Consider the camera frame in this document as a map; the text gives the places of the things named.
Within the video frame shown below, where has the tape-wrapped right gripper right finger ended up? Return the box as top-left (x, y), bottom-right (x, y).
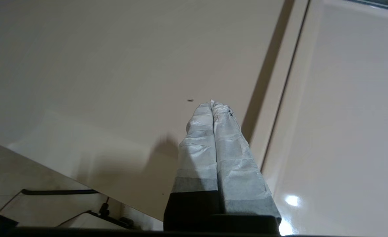
top-left (210, 100), bottom-right (282, 218)

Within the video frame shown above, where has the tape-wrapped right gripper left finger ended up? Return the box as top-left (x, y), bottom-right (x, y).
top-left (164, 101), bottom-right (224, 231)

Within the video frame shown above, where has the black metal bar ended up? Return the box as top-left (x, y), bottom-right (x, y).
top-left (20, 188), bottom-right (99, 196)

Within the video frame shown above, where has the black cable with connector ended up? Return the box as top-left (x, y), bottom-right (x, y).
top-left (57, 197), bottom-right (136, 230)

